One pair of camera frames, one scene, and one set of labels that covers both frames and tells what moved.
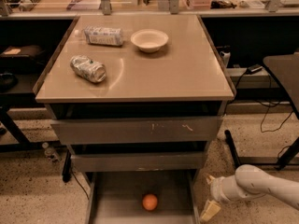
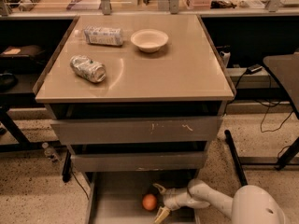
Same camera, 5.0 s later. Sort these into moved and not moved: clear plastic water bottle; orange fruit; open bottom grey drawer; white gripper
Moved: white gripper
Not moved: clear plastic water bottle; orange fruit; open bottom grey drawer
